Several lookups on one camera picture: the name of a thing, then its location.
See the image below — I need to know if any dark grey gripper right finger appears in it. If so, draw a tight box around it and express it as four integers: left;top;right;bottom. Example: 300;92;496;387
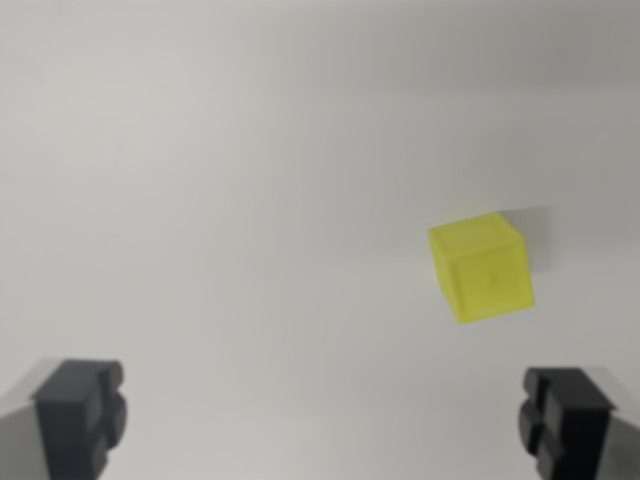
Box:
518;365;640;480

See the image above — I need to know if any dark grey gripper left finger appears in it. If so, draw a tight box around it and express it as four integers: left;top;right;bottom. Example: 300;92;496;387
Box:
0;357;129;480

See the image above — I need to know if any yellow cube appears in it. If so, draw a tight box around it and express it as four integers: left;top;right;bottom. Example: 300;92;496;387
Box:
427;211;536;326

